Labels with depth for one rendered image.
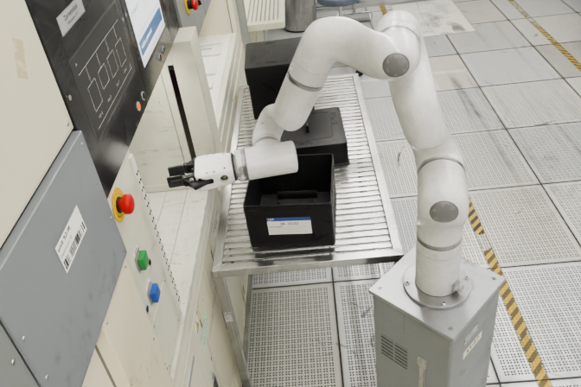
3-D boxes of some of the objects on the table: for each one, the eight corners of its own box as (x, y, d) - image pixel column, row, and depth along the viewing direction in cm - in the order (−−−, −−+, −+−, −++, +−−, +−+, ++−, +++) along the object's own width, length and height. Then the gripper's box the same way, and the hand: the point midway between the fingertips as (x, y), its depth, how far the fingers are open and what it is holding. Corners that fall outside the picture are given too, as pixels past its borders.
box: (316, 112, 251) (310, 60, 236) (252, 120, 252) (244, 68, 237) (311, 85, 274) (307, 35, 260) (253, 91, 275) (245, 43, 261)
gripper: (234, 136, 150) (166, 148, 149) (238, 171, 137) (162, 184, 136) (239, 160, 155) (173, 171, 154) (242, 196, 141) (169, 208, 140)
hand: (175, 176), depth 145 cm, fingers open, 4 cm apart
